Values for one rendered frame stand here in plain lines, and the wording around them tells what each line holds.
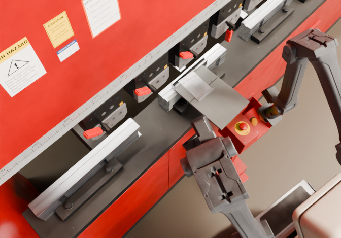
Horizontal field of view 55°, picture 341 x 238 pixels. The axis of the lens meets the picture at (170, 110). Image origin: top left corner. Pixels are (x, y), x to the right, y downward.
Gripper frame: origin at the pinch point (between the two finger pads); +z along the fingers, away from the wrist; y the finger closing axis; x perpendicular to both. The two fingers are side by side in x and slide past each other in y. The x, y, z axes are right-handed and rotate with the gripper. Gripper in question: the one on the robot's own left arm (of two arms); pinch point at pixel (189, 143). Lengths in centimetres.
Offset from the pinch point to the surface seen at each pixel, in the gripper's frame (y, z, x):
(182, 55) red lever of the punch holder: -9.4, -18.6, -29.7
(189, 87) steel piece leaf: -17.6, 9.4, -16.1
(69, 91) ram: 29, -33, -39
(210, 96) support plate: -21.2, 4.8, -7.9
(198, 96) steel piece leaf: -17.4, 6.5, -11.1
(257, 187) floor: -46, 72, 75
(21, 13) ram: 31, -56, -53
